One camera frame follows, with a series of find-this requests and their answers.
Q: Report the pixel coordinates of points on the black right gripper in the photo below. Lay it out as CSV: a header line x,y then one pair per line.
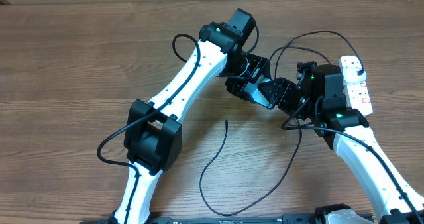
x,y
282,91

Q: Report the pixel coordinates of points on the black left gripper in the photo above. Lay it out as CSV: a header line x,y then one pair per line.
x,y
259,63

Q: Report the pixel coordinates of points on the blue Galaxy smartphone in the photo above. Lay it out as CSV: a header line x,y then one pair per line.
x,y
256,97

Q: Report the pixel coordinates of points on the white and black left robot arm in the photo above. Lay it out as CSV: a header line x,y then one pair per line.
x,y
153,134

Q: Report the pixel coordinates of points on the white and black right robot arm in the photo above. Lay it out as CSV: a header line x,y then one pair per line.
x,y
319,96

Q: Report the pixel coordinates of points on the white charger plug adapter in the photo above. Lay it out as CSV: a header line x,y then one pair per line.
x,y
351,76

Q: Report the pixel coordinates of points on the white power strip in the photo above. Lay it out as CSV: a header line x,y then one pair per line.
x,y
357,95

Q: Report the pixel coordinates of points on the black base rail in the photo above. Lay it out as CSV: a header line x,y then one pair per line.
x,y
297,218

